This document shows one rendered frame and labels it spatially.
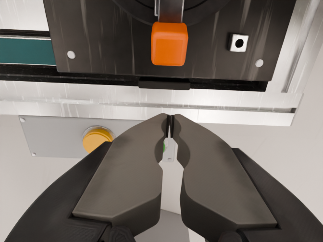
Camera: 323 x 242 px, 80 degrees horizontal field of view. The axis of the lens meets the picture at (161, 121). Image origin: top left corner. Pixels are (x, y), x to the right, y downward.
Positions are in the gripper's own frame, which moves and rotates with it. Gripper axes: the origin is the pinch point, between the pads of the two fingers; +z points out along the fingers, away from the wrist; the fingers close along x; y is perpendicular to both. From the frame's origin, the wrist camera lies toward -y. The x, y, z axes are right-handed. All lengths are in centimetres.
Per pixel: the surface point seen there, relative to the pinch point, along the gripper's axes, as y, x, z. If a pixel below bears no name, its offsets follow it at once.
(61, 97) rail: 3.6, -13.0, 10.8
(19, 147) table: 19.4, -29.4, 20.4
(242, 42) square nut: -3.8, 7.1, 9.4
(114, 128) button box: 7.7, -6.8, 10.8
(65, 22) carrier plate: -4.7, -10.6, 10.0
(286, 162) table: 20.1, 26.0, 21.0
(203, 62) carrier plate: -1.6, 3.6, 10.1
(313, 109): 8.0, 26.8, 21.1
